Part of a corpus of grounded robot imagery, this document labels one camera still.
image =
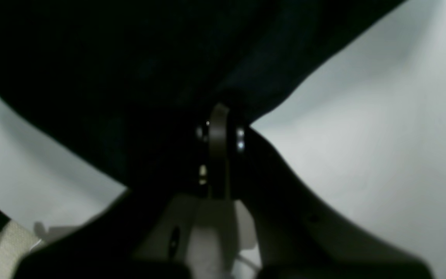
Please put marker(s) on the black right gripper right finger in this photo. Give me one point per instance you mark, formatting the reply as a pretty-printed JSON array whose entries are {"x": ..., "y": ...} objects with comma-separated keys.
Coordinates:
[{"x": 299, "y": 235}]

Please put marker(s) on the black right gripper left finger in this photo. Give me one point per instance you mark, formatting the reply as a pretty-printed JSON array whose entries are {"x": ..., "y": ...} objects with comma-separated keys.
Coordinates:
[{"x": 175, "y": 225}]

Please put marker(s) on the black T-shirt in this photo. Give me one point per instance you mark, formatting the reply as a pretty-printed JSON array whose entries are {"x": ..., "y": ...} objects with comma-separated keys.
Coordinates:
[{"x": 119, "y": 82}]

